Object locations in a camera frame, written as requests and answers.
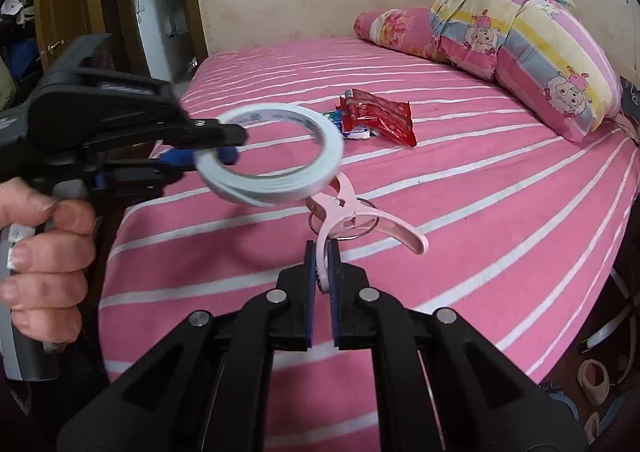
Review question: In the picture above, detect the white tape roll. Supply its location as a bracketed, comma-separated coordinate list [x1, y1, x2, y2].
[194, 102, 345, 207]

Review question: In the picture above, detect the blue white small wrapper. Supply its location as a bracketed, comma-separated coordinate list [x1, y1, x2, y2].
[322, 109, 373, 139]

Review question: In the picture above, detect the pink striped bed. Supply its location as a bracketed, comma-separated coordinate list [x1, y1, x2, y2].
[97, 36, 640, 452]

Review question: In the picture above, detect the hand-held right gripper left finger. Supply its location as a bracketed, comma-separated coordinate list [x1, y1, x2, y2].
[57, 239, 321, 452]

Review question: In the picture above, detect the dark patterned cloth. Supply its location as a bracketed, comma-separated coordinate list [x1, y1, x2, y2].
[620, 76, 640, 143]

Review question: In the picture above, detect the pink clothes clip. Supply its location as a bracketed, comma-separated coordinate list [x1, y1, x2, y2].
[305, 172, 428, 295]

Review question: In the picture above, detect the folded pastel striped quilt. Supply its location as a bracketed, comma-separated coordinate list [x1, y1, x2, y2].
[430, 0, 623, 143]

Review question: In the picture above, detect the pink printed pillow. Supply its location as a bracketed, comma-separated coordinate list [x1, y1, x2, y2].
[353, 6, 451, 65]

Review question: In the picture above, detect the blue mesh trash bin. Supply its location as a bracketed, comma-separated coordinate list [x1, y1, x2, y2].
[540, 382, 581, 425]

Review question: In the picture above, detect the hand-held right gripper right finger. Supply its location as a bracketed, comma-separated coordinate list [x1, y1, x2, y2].
[327, 239, 588, 452]

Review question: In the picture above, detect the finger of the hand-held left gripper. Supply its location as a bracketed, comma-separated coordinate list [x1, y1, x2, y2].
[107, 146, 238, 195]
[187, 119, 248, 149]

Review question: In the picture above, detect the red snack packet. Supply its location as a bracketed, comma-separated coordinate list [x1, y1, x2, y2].
[339, 88, 417, 147]

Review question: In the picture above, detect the beige slipper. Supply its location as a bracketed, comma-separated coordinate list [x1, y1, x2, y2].
[577, 359, 611, 405]
[582, 412, 601, 443]

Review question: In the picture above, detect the person's left hand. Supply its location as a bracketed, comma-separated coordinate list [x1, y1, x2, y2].
[0, 178, 98, 344]

